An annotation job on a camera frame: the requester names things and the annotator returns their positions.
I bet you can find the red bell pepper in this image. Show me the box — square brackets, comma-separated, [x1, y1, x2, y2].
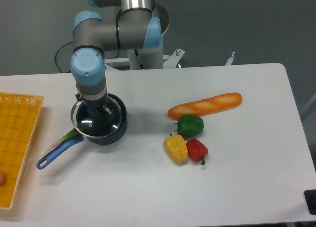
[186, 138, 209, 165]

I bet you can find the orange baguette bread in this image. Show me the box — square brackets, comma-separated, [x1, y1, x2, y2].
[167, 92, 243, 120]

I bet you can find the black floor cable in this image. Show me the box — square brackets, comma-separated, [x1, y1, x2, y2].
[54, 40, 75, 73]

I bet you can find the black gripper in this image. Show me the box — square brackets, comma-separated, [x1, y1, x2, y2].
[75, 93, 114, 118]

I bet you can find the green onion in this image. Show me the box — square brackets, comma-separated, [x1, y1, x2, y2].
[41, 128, 79, 157]

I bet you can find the yellow bell pepper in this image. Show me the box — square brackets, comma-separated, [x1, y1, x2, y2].
[163, 133, 188, 164]

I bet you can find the white table bracket right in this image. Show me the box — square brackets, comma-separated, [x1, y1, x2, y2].
[225, 51, 235, 66]

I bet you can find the glass pot lid blue knob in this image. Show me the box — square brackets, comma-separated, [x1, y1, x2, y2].
[71, 96, 123, 137]

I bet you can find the dark blue saucepan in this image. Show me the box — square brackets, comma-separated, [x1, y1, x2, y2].
[36, 94, 127, 170]

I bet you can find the yellow woven basket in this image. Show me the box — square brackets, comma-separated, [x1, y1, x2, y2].
[0, 92, 44, 210]

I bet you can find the green bell pepper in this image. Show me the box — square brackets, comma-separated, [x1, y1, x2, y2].
[175, 114, 204, 139]

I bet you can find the black device at table edge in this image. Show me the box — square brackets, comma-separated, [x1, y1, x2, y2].
[304, 189, 316, 215]

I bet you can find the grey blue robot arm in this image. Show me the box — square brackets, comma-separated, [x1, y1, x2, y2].
[70, 0, 163, 110]

